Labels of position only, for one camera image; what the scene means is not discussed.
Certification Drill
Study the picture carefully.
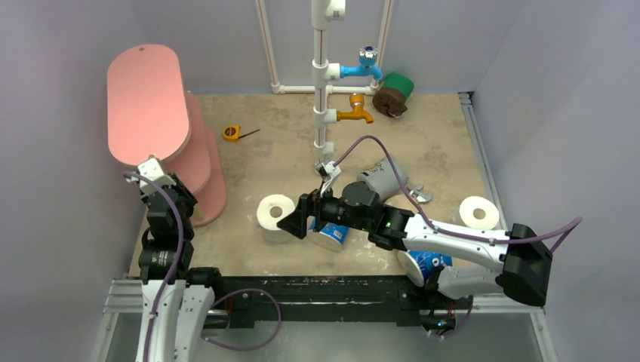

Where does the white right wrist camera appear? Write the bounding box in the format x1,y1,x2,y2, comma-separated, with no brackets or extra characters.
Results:
315,161,341,198

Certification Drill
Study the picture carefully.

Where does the pink three-tier shelf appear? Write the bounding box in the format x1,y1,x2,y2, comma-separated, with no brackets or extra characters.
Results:
106,44,226,226

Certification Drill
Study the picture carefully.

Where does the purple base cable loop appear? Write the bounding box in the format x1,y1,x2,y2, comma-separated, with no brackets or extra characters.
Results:
197,288,282,352

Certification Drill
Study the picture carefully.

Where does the blue plastic faucet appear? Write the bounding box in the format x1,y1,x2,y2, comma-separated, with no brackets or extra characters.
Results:
340,45,383,81

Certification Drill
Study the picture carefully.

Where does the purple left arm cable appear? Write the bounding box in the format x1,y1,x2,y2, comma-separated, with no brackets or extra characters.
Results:
122,171,187,362

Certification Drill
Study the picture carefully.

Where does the white PVC pipe stand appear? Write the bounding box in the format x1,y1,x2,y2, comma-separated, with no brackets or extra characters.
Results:
255,1,394,166

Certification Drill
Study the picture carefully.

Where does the grey toilet paper roll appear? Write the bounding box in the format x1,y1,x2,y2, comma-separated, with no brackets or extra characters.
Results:
356,156,408,201

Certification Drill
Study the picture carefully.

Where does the blue wrapped roll near base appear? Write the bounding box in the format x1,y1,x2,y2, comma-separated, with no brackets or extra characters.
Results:
396,250,453,287

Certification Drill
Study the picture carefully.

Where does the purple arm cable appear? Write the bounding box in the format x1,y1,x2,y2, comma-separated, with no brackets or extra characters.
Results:
332,134,584,255
122,171,187,362

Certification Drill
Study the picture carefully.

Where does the aluminium frame rail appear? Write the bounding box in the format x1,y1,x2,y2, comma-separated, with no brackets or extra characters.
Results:
90,91,558,362

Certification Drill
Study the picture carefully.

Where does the red handled adjustable wrench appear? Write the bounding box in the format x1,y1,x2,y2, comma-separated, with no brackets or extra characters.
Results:
407,184,433,204

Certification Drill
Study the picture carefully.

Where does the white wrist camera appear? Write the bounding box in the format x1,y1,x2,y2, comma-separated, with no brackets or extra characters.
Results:
135,155,175,196
315,161,341,198

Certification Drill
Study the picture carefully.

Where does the white toilet roll at right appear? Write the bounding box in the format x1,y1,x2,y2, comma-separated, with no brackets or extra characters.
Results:
457,196,500,230

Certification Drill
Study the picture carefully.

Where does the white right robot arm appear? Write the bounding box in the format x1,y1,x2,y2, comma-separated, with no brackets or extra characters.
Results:
277,182,553,307

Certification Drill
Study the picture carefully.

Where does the yellow tape measure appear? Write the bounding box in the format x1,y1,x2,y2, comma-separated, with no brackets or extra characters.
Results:
222,125,260,142

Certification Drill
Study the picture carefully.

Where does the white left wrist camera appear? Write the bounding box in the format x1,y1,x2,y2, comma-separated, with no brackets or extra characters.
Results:
135,155,175,196

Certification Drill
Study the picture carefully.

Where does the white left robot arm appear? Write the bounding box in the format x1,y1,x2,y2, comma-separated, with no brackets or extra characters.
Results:
128,172,225,361

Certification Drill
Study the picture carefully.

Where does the green brown wrapped roll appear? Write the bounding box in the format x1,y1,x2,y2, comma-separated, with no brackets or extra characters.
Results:
372,72,414,118

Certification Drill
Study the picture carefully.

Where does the plain white toilet paper roll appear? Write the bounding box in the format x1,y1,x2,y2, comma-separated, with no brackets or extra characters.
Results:
256,194,295,244

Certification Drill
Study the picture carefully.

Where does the orange brass faucet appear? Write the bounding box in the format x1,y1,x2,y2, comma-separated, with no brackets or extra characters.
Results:
337,94,374,124

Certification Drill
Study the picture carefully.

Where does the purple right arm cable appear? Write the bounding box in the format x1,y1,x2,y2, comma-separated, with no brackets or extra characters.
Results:
332,134,584,255

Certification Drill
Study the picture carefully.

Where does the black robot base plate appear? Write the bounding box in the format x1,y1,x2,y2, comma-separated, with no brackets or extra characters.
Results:
204,275,457,333

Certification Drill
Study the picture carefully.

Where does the blue toilet paper roll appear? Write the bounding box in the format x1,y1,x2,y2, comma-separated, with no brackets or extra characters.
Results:
306,218,350,252

